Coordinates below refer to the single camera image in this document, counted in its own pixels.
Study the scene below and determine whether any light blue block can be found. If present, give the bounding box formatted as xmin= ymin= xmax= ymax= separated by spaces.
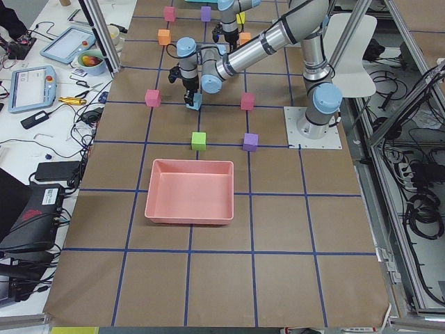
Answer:
xmin=186 ymin=93 xmax=202 ymax=111

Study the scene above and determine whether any orange block right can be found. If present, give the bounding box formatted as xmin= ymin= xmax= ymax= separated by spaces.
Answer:
xmin=239 ymin=32 xmax=252 ymax=45

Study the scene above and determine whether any orange block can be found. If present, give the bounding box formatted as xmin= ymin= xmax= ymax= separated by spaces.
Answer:
xmin=157 ymin=29 xmax=171 ymax=46
xmin=239 ymin=32 xmax=252 ymax=45

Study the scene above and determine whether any yellow block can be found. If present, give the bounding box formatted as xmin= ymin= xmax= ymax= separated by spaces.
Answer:
xmin=236 ymin=12 xmax=245 ymax=24

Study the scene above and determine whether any pink block left row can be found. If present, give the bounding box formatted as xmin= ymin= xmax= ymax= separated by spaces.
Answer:
xmin=145 ymin=89 xmax=161 ymax=107

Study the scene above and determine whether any pink block row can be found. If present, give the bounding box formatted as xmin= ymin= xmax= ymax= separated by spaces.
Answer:
xmin=240 ymin=93 xmax=256 ymax=111
xmin=145 ymin=89 xmax=161 ymax=107

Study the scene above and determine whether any purple block far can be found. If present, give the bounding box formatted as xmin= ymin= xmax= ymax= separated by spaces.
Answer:
xmin=200 ymin=6 xmax=211 ymax=22

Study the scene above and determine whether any green block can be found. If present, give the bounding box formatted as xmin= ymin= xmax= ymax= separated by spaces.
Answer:
xmin=191 ymin=132 xmax=207 ymax=151

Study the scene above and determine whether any pink block right row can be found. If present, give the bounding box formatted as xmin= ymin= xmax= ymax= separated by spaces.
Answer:
xmin=240 ymin=93 xmax=256 ymax=111

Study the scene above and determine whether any orange block left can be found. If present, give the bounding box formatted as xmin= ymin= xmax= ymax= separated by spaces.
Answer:
xmin=157 ymin=29 xmax=171 ymax=46

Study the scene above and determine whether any pink block far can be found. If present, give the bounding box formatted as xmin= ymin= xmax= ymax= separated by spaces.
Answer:
xmin=163 ymin=6 xmax=176 ymax=22

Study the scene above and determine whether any purple block near tray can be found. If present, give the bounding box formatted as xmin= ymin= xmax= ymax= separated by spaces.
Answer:
xmin=242 ymin=133 xmax=259 ymax=152

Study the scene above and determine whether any pink plastic tray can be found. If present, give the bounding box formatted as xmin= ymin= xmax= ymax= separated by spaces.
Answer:
xmin=145 ymin=159 xmax=234 ymax=225

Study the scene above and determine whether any white mug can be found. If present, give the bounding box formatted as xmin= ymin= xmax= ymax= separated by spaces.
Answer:
xmin=107 ymin=24 xmax=125 ymax=51

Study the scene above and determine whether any green bowl with fruit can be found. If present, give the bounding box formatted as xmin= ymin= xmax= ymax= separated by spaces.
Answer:
xmin=72 ymin=49 xmax=106 ymax=76

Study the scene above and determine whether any gold tool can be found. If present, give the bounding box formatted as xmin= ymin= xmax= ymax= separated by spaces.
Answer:
xmin=58 ymin=97 xmax=87 ymax=106

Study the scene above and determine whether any white chair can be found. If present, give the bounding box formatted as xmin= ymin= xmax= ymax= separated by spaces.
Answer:
xmin=323 ymin=13 xmax=377 ymax=98

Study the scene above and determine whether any teach pendant far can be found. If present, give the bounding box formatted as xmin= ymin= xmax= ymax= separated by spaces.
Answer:
xmin=40 ymin=27 xmax=96 ymax=64

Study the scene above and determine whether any teach pendant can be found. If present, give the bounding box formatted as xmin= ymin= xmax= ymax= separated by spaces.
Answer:
xmin=8 ymin=65 xmax=57 ymax=113
xmin=40 ymin=27 xmax=96 ymax=64

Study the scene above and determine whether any black power adapter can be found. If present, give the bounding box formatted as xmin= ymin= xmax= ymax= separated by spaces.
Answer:
xmin=34 ymin=161 xmax=80 ymax=182

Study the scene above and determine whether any teach pendant near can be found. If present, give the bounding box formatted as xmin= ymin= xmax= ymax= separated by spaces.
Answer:
xmin=8 ymin=65 xmax=57 ymax=113

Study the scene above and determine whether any aluminium frame post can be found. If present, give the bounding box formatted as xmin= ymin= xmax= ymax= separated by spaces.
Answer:
xmin=79 ymin=0 xmax=121 ymax=74

